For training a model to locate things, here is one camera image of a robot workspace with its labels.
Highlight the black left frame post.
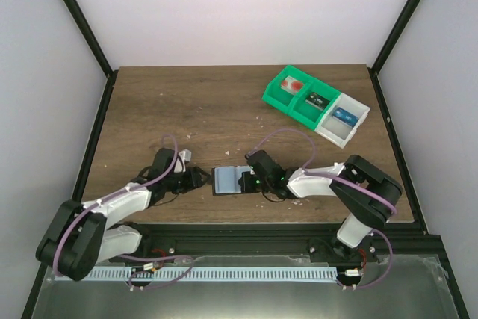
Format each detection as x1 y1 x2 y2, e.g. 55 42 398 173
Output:
40 0 114 77

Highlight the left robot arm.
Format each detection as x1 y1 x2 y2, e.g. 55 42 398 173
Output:
35 148 211 281

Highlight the green bin far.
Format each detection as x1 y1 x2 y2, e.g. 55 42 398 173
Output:
262 65 318 114

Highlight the blue card in bin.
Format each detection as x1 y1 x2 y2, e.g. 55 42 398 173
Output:
332 107 359 128

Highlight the light blue slotted cable duct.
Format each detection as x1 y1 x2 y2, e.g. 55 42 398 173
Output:
84 267 338 283

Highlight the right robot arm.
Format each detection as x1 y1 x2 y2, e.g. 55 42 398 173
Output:
237 150 403 260

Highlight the green bin middle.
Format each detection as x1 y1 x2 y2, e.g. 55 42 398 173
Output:
288 80 341 131

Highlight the black aluminium front rail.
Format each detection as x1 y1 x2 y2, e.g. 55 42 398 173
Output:
131 223 447 265

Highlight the black frame post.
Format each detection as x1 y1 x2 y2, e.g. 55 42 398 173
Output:
370 0 421 74
40 0 114 77

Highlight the black right frame post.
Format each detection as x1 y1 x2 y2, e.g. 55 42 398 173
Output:
370 0 421 74

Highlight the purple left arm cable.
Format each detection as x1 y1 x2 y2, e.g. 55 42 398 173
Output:
52 133 179 278

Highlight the black VIP card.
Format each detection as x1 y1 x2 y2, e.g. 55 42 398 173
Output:
305 92 330 111

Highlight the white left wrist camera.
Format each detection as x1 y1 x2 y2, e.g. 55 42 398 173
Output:
174 149 192 173

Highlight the red white card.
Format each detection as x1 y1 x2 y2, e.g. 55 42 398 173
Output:
281 75 304 96

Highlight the green bin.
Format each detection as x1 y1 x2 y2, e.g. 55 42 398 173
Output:
262 65 318 114
288 80 341 131

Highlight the black leather card holder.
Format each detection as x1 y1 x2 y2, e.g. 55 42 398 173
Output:
211 165 252 196

